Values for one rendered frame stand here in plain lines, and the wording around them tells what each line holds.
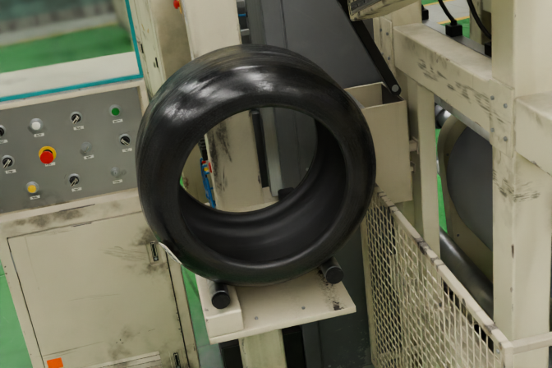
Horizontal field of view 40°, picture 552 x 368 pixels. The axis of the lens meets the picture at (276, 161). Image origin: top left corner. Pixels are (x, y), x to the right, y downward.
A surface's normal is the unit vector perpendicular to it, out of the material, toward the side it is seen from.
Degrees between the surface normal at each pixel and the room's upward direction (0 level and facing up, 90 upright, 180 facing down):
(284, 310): 0
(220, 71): 19
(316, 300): 0
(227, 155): 90
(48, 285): 90
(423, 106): 90
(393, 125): 90
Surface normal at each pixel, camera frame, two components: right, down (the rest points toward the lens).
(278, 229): -0.15, -0.49
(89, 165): 0.21, 0.36
